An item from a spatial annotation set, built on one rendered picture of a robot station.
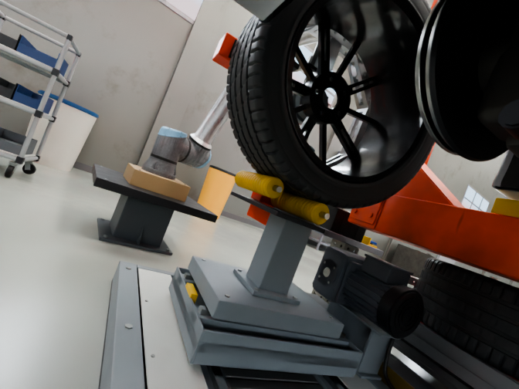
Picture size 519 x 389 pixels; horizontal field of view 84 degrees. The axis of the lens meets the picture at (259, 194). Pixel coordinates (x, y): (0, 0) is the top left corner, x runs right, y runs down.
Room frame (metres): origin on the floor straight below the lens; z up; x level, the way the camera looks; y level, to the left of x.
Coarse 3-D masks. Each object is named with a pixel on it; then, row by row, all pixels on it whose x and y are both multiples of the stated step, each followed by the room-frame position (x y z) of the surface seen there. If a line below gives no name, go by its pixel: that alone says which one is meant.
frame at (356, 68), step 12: (336, 36) 0.99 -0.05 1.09; (348, 48) 1.02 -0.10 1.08; (360, 60) 1.04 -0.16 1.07; (348, 72) 1.10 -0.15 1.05; (360, 72) 1.06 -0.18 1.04; (360, 96) 1.12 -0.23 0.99; (360, 108) 1.13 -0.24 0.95; (360, 120) 1.11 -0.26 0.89; (348, 132) 1.15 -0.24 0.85; (360, 132) 1.10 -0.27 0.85; (336, 156) 1.13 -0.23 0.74
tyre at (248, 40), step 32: (416, 0) 0.78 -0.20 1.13; (256, 32) 0.65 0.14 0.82; (288, 32) 0.65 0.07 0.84; (256, 64) 0.64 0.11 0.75; (256, 96) 0.65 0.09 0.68; (256, 128) 0.69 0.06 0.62; (288, 128) 0.69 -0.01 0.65; (256, 160) 0.82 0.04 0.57; (288, 160) 0.70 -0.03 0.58; (416, 160) 0.88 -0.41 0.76; (288, 192) 0.90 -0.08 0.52; (320, 192) 0.75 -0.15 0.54; (352, 192) 0.80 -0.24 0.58; (384, 192) 0.85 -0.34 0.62
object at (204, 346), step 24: (168, 288) 0.93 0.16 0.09; (192, 288) 0.78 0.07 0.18; (192, 312) 0.69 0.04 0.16; (192, 336) 0.64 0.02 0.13; (216, 336) 0.63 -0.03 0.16; (240, 336) 0.65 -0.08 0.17; (264, 336) 0.74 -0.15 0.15; (288, 336) 0.77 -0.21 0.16; (312, 336) 0.81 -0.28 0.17; (192, 360) 0.61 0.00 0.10; (216, 360) 0.64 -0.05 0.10; (240, 360) 0.66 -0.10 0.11; (264, 360) 0.69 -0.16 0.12; (288, 360) 0.72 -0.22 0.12; (312, 360) 0.75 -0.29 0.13; (336, 360) 0.79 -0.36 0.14; (360, 360) 0.83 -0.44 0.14
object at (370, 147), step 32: (320, 0) 0.67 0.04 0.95; (352, 0) 0.76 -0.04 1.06; (384, 0) 0.76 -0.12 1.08; (320, 32) 0.90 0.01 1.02; (352, 32) 0.93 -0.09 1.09; (384, 32) 0.87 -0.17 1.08; (416, 32) 0.81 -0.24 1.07; (288, 64) 0.66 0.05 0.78; (320, 64) 0.92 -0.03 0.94; (384, 64) 0.96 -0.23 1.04; (288, 96) 0.67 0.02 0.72; (320, 96) 0.89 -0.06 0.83; (384, 96) 1.01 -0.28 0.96; (320, 128) 0.96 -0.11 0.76; (384, 128) 1.00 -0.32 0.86; (416, 128) 0.88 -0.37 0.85; (320, 160) 0.74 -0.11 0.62; (352, 160) 1.02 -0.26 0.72; (384, 160) 0.90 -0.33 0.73
